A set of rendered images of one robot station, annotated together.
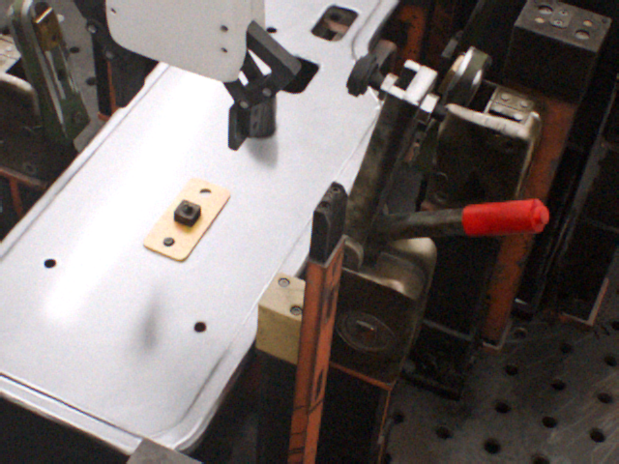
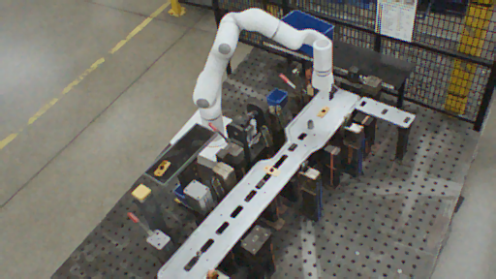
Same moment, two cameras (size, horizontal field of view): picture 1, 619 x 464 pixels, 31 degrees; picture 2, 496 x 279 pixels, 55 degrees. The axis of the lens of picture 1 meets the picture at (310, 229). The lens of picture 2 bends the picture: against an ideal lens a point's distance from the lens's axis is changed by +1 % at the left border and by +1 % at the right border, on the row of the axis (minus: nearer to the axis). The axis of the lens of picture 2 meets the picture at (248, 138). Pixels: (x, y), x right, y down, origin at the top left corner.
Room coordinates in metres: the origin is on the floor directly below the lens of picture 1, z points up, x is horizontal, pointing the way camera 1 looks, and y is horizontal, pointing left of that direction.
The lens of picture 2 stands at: (2.36, 0.46, 2.75)
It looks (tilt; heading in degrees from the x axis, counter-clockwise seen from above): 46 degrees down; 205
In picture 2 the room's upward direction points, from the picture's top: 11 degrees counter-clockwise
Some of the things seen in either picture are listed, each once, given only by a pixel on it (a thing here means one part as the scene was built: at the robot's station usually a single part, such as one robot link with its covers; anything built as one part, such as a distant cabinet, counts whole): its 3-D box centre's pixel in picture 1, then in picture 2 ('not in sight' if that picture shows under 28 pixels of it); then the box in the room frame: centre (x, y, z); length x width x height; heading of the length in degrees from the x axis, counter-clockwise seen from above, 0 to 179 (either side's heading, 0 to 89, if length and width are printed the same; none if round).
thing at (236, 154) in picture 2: not in sight; (238, 172); (1.00, -0.26, 0.89); 0.13 x 0.11 x 0.38; 69
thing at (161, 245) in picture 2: not in sight; (168, 260); (1.53, -0.43, 0.88); 0.11 x 0.10 x 0.36; 69
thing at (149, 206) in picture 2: not in sight; (155, 221); (1.38, -0.55, 0.92); 0.08 x 0.08 x 0.44; 69
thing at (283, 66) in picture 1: (246, 46); not in sight; (0.58, 0.05, 1.19); 0.08 x 0.01 x 0.06; 69
